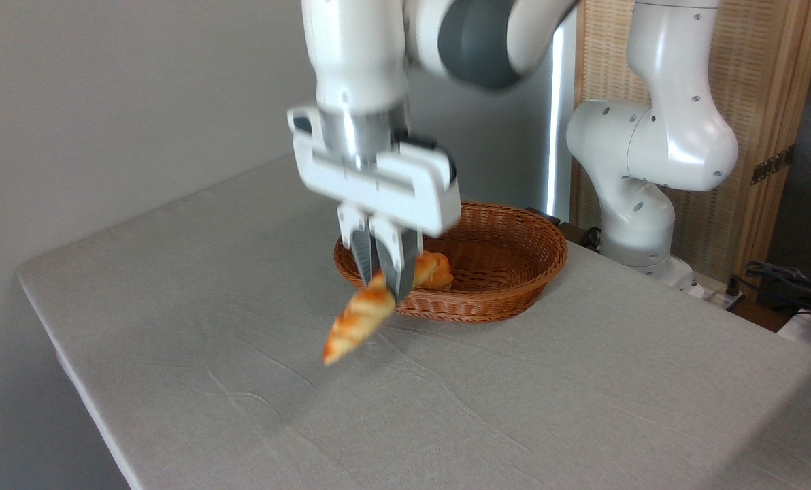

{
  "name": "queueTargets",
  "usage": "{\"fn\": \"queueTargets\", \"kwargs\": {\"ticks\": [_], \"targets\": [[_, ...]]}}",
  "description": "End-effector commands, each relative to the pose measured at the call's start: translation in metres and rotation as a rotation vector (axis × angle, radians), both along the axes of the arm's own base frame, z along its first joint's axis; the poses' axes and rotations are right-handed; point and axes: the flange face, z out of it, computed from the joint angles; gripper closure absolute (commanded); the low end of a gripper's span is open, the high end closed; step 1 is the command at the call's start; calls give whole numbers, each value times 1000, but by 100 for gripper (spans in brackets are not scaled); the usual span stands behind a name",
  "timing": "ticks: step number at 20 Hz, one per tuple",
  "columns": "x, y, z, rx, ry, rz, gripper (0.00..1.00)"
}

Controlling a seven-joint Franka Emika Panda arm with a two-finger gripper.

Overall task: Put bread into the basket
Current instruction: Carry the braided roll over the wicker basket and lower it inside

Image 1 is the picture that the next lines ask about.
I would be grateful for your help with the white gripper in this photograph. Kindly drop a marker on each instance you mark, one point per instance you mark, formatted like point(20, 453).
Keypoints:
point(385, 187)

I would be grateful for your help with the long braided bread loaf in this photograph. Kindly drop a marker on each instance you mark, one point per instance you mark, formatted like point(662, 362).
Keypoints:
point(358, 320)

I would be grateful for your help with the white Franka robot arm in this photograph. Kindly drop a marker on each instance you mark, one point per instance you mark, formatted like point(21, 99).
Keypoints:
point(358, 54)

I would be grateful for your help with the small round knotted bread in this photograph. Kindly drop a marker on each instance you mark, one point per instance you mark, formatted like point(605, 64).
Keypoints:
point(436, 271)

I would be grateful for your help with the brown wicker basket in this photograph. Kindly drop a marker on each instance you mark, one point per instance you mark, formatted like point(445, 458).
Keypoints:
point(514, 238)

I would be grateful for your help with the grey tablecloth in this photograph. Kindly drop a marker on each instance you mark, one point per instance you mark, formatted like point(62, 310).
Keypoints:
point(582, 395)

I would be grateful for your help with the white power strip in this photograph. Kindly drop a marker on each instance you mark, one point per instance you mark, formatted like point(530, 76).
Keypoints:
point(715, 294)

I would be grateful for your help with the black metal screen hinge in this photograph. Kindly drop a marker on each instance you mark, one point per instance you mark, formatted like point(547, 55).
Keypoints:
point(773, 164)

